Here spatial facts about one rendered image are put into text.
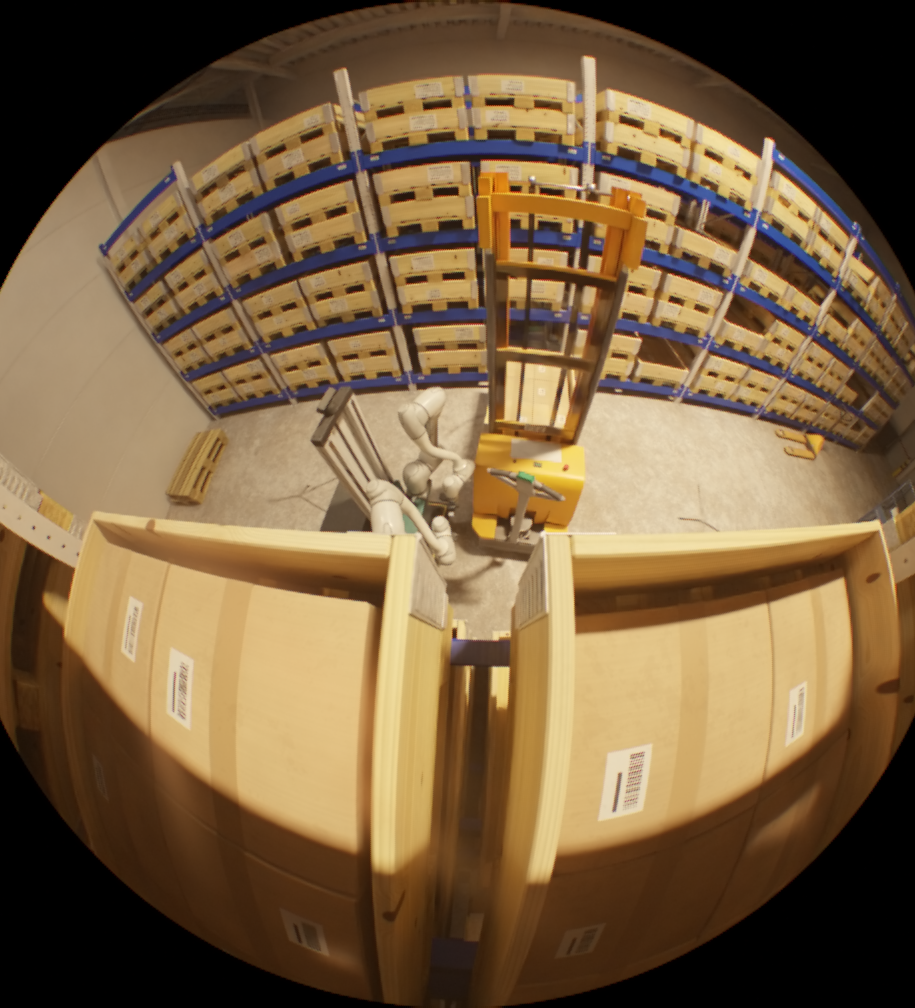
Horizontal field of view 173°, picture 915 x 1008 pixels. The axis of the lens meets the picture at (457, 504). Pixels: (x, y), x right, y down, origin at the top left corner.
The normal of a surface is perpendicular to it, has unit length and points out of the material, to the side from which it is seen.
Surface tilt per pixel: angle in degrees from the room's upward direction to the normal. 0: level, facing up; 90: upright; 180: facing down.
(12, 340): 90
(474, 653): 0
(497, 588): 0
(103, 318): 90
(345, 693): 0
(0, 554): 90
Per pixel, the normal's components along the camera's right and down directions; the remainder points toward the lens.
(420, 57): -0.05, 0.89
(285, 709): -0.08, -0.46
